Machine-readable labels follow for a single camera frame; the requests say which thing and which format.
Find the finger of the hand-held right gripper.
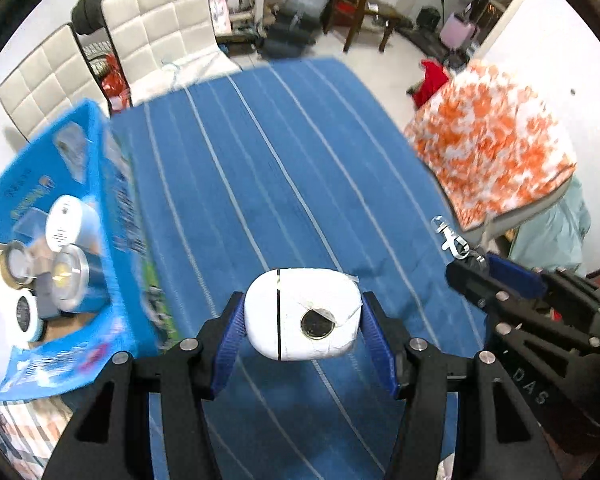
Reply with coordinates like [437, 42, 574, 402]
[484, 254, 600, 318]
[446, 260, 518, 326]

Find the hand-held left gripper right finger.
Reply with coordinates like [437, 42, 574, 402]
[360, 291, 563, 480]

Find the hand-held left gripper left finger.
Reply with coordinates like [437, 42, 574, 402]
[42, 291, 247, 480]

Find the bunch of keys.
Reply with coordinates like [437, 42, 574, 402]
[430, 216, 488, 271]

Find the white earbud case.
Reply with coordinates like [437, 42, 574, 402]
[244, 267, 363, 361]

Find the blue cardboard box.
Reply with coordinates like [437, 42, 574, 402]
[0, 99, 181, 402]

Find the silver round tin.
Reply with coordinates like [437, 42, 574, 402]
[50, 244, 106, 313]

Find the white round jar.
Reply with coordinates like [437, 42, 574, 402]
[45, 195, 101, 256]

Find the black-lid white round tin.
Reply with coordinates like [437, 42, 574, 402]
[9, 292, 48, 343]

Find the gold round jar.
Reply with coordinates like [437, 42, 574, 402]
[0, 241, 36, 288]

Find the clear plastic box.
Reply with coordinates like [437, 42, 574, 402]
[12, 210, 51, 251]

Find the teal cloth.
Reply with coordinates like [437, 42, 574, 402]
[510, 175, 592, 271]

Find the orange floral cushion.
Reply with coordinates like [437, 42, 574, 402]
[405, 59, 578, 231]

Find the blue striped cloth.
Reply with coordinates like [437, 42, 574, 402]
[111, 58, 486, 480]

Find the red cloth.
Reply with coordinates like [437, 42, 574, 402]
[410, 60, 453, 108]

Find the plaid cloth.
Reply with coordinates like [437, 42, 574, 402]
[0, 395, 81, 480]

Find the pink bag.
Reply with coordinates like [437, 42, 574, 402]
[440, 12, 481, 51]

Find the white padded chair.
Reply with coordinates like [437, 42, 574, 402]
[101, 0, 241, 106]
[0, 25, 111, 143]

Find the white cable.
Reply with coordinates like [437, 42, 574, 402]
[160, 57, 216, 86]

